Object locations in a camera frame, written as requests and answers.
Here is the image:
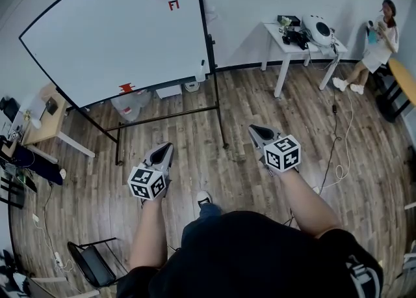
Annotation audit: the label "person's black shirt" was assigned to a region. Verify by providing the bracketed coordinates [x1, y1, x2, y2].
[116, 210, 385, 298]

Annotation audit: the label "yellow round table black legs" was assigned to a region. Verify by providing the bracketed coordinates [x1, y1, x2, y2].
[376, 58, 416, 124]

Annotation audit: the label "person's left forearm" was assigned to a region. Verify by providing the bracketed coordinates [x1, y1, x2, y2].
[129, 192, 170, 270]

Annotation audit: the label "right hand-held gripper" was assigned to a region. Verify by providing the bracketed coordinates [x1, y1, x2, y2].
[248, 124, 302, 176]

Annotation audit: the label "small black device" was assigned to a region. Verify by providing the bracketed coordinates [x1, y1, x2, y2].
[45, 96, 59, 116]

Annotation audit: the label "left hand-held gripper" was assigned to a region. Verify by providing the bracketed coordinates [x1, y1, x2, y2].
[127, 142, 175, 200]

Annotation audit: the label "person's white shoe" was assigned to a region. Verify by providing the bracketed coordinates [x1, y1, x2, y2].
[196, 191, 213, 208]

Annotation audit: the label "white whiteboard black frame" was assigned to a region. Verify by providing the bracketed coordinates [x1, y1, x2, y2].
[18, 0, 217, 111]

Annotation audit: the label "white round device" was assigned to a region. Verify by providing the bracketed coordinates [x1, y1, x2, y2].
[300, 14, 335, 46]

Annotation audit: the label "black folding chair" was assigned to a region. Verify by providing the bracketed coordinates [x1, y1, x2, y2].
[67, 237, 129, 290]

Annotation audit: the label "white flat carton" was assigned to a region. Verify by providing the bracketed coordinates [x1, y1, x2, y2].
[155, 84, 183, 100]

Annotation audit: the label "white table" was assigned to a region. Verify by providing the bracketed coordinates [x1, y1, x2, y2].
[261, 21, 348, 98]

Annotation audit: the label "person's right forearm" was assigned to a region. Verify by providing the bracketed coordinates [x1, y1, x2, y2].
[279, 168, 344, 239]

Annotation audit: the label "black tray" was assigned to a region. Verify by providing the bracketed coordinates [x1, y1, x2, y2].
[277, 14, 302, 27]

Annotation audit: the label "black spare gripper with cables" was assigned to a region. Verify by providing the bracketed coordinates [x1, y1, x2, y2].
[278, 26, 309, 51]

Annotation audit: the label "light wooden side table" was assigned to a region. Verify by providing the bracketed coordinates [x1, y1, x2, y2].
[21, 83, 97, 164]

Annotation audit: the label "clear plastic water jug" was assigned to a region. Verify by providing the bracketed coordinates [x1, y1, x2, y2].
[110, 89, 152, 124]

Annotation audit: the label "person's blue jeans leg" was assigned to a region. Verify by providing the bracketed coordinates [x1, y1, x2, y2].
[180, 204, 224, 252]

